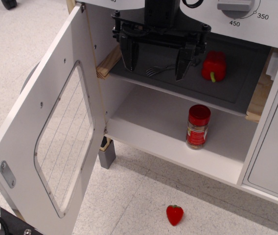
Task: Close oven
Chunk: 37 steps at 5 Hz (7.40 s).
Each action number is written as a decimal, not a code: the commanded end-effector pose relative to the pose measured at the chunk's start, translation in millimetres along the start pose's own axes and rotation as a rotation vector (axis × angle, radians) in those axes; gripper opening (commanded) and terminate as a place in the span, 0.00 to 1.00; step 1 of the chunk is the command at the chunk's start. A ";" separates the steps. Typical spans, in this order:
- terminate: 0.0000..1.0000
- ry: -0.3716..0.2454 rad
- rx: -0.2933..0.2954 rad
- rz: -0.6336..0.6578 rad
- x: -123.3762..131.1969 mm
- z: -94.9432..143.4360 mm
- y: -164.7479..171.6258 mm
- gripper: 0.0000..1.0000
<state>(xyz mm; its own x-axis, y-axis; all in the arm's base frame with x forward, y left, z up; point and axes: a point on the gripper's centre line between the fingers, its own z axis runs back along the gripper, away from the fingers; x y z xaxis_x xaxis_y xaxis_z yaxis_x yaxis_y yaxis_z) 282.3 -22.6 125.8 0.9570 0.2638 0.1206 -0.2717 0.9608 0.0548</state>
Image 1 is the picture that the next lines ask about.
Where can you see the grey toy fork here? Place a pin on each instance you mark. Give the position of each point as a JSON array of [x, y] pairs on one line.
[[158, 69]]

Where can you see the black caster wheel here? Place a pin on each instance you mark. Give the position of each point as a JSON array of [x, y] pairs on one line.
[[9, 4]]

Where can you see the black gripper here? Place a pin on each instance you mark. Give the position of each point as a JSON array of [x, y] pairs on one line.
[[161, 23]]

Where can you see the white toy kitchen cabinet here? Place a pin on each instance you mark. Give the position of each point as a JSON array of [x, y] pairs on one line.
[[221, 130]]

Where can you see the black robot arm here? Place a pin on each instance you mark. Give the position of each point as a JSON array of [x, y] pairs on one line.
[[161, 23]]

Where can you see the grey cabinet leg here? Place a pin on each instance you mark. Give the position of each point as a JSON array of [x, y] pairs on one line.
[[107, 152]]

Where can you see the red toy bell pepper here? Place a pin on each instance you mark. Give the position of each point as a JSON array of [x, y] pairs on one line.
[[214, 66]]

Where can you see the red spice jar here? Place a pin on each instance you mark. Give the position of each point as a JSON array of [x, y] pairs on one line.
[[197, 126]]

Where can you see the grey oven tray shelf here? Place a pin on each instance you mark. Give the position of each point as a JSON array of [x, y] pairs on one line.
[[245, 61]]

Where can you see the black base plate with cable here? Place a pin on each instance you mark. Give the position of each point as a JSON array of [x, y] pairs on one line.
[[12, 225]]

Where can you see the grey temperature knob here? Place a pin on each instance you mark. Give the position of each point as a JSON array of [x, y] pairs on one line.
[[235, 8]]

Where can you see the white oven door with window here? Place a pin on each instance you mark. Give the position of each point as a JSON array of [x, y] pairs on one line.
[[51, 137]]

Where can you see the red toy strawberry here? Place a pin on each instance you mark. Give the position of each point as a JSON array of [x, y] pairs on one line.
[[174, 214]]

